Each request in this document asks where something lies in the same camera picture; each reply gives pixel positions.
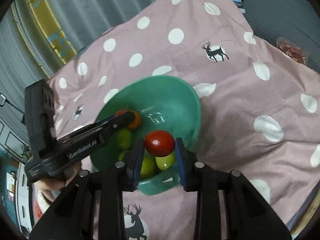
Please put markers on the grey curtain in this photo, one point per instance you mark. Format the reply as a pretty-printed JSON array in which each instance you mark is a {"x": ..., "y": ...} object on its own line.
[{"x": 40, "y": 36}]

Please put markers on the red snack packet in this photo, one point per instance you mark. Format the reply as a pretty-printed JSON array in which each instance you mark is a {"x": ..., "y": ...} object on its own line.
[{"x": 292, "y": 51}]

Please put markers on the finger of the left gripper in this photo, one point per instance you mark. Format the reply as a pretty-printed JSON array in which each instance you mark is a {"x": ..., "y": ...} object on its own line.
[{"x": 112, "y": 122}]

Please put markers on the green fruit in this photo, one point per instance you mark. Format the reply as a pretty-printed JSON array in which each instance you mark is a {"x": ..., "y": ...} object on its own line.
[
  {"x": 149, "y": 167},
  {"x": 124, "y": 139},
  {"x": 165, "y": 162}
]

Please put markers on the green plastic bowl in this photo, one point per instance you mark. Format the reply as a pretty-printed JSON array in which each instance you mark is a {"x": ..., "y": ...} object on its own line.
[{"x": 164, "y": 102}]

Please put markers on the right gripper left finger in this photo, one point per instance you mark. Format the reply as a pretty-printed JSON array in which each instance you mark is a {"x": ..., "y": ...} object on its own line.
[{"x": 71, "y": 215}]

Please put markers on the person left hand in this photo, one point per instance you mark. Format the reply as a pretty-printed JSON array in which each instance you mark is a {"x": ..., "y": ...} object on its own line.
[{"x": 48, "y": 185}]

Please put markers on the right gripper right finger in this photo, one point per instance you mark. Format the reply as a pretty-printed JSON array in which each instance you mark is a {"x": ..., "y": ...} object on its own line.
[{"x": 248, "y": 214}]

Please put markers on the grey sofa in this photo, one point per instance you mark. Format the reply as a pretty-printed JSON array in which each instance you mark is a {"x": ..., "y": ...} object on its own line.
[{"x": 293, "y": 20}]

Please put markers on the white drawer cabinet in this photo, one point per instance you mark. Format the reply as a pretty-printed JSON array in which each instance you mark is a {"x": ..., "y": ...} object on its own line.
[{"x": 23, "y": 202}]

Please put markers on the red tomato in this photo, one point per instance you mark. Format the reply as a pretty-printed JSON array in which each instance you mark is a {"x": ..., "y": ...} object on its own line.
[
  {"x": 120, "y": 112},
  {"x": 159, "y": 143}
]

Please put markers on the orange tangerine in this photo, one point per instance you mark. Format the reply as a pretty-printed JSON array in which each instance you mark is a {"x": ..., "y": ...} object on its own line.
[{"x": 137, "y": 122}]

